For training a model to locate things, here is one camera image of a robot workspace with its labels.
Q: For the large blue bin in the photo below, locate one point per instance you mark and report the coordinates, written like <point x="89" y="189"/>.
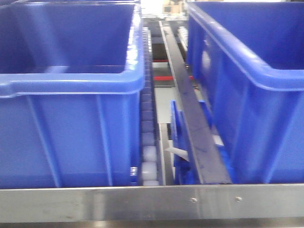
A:
<point x="249" y="58"/>
<point x="71" y="74"/>

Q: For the large blue bin left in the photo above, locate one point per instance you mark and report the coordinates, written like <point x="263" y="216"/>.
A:
<point x="71" y="74"/>

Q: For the dark steel divider rail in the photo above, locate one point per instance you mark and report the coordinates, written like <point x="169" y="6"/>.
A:
<point x="204" y="156"/>

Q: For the white roller track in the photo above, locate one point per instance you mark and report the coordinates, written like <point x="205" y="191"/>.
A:
<point x="149" y="166"/>

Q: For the large blue bin right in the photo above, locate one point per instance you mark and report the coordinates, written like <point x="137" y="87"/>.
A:
<point x="249" y="58"/>

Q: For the steel shelf front rail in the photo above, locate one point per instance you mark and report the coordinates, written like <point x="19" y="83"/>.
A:
<point x="152" y="203"/>

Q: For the blue bin on lower level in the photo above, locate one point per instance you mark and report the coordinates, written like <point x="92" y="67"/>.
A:
<point x="184" y="174"/>

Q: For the white paper label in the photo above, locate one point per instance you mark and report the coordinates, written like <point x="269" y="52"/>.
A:
<point x="170" y="149"/>

